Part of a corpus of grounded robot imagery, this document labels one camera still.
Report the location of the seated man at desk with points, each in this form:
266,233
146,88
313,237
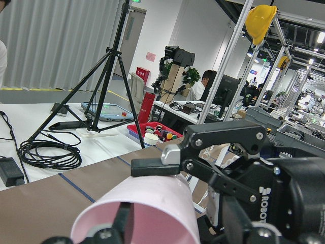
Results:
196,91

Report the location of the white wire dish rack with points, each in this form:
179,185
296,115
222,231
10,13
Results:
217,155

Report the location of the white paper cup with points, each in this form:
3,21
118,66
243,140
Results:
150,139

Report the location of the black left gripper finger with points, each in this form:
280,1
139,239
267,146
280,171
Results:
121,220

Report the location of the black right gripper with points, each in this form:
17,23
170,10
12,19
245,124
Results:
281,186

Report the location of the yellow hard hat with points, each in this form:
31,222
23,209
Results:
258,21

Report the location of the red plastic bin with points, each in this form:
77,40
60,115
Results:
163,132

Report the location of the red thermos bottle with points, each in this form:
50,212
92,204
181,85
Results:
146,107

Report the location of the black power adapter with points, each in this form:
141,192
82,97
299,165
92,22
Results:
11,174

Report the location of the black camera tripod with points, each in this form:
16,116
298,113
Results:
91,124

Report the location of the pink plastic cup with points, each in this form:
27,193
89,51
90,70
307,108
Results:
163,211

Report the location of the blue teach pendant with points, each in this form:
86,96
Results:
109,112

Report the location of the person in white shirt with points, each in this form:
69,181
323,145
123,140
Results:
3,49

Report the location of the black computer monitor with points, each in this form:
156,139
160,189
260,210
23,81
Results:
225,93

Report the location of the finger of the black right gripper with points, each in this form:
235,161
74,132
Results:
167,164

